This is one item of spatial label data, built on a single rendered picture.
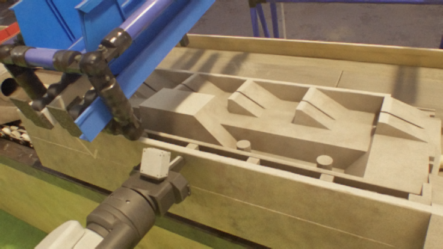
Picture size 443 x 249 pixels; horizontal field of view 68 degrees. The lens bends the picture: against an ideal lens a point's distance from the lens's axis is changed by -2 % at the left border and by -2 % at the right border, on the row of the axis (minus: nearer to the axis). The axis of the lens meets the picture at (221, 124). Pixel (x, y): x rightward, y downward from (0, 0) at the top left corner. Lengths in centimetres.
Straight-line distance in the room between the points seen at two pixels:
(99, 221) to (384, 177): 47
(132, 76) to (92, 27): 10
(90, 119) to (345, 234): 45
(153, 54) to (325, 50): 86
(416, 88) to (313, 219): 72
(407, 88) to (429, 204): 70
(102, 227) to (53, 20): 37
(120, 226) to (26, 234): 175
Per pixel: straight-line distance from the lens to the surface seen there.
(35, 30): 66
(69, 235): 51
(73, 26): 70
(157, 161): 57
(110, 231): 53
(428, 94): 121
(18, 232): 229
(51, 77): 182
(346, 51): 133
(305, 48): 136
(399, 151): 71
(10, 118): 155
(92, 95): 56
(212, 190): 68
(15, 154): 136
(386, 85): 122
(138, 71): 58
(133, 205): 55
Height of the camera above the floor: 144
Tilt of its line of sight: 39 degrees down
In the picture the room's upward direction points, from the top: 14 degrees counter-clockwise
